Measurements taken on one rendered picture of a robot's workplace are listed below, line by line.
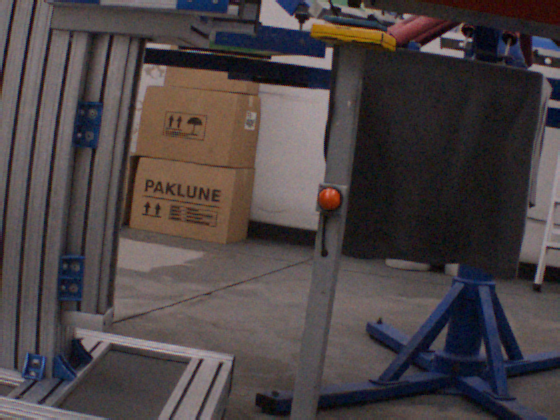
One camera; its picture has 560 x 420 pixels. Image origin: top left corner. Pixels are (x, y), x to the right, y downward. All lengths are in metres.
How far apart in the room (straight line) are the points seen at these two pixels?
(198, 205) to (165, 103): 0.62
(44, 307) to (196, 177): 4.70
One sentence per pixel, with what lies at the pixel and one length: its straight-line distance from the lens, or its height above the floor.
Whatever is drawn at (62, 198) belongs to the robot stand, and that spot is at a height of 0.58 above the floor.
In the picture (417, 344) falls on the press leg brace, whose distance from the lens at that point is 3.55.
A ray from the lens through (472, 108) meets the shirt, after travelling 2.36.
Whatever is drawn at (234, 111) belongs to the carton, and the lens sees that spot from 6.82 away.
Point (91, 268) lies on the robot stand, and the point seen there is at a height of 0.45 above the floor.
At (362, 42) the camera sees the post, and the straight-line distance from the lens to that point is 2.07.
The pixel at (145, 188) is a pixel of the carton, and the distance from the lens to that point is 7.01.
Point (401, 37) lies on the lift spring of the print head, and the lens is 3.50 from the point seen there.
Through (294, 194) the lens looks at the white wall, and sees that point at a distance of 7.23.
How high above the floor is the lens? 0.79
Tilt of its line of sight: 5 degrees down
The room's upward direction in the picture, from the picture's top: 7 degrees clockwise
